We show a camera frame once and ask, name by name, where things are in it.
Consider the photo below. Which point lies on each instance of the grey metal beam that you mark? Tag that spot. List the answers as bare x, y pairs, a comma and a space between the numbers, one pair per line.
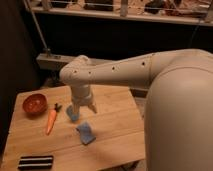
57, 62

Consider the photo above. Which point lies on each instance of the metal pole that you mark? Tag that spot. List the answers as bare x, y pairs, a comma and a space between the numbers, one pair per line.
46, 49

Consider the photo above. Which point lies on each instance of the wooden shelf rail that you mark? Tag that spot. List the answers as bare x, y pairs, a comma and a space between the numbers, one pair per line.
186, 12

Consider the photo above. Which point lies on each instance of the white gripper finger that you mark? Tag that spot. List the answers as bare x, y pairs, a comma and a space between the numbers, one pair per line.
76, 110
92, 107

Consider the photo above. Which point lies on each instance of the blue cloth piece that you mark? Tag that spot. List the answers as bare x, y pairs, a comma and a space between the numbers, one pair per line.
86, 134

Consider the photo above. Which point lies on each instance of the orange toy carrot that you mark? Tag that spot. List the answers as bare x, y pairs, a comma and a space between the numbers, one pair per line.
52, 117

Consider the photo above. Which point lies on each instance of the small blue block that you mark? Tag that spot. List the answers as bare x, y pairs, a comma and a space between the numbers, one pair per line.
70, 114

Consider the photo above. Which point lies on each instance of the black striped eraser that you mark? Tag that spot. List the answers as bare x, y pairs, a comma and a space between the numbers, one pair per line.
35, 162

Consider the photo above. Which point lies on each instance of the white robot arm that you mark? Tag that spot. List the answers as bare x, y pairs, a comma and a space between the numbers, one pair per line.
178, 121

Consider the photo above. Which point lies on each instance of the red-orange bowl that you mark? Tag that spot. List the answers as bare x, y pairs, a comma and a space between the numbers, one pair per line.
35, 104

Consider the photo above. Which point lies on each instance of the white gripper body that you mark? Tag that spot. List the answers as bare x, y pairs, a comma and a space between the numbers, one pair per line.
82, 95

